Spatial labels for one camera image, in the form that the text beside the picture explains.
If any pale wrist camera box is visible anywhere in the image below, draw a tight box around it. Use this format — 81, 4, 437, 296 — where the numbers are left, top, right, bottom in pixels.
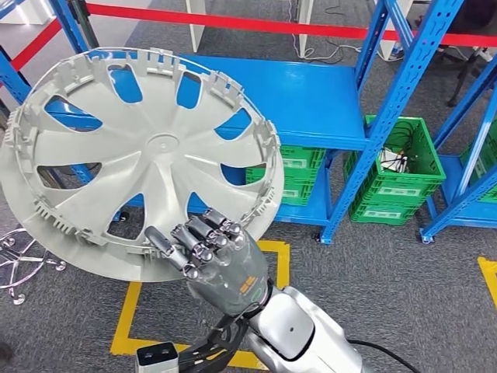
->
135, 342, 180, 373

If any grey plastic wheel cover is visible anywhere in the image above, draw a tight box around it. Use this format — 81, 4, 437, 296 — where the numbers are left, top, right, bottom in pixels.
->
0, 47, 285, 283

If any green crate with cables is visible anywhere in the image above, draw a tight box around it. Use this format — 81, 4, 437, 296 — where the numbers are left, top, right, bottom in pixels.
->
343, 115, 446, 226

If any black chair base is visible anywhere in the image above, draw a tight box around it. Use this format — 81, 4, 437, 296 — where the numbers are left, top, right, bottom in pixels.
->
434, 44, 497, 108

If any white panel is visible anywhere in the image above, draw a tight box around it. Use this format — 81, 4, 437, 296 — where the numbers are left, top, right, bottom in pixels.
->
378, 30, 404, 61

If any dark stanchion post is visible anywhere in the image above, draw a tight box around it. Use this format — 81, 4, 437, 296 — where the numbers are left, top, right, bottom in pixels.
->
72, 0, 100, 50

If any white table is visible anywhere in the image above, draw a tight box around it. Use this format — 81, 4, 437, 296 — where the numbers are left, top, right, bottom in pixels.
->
186, 0, 314, 54

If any black stool with chrome base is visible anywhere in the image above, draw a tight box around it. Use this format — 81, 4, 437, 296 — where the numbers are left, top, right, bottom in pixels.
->
0, 228, 67, 305

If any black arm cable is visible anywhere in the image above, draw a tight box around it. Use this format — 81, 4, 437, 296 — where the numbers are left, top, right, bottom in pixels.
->
347, 338, 422, 373

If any red barrier belt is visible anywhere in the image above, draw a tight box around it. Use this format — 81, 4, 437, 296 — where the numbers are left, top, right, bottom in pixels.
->
0, 2, 497, 89

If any white floor cable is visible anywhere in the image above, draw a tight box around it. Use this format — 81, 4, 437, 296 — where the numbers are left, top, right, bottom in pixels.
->
290, 0, 364, 64

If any green plastic crate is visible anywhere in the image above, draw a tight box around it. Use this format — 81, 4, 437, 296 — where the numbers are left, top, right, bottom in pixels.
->
245, 145, 327, 207
459, 120, 497, 204

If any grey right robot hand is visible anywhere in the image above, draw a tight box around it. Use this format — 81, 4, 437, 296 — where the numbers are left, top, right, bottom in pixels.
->
144, 207, 269, 318

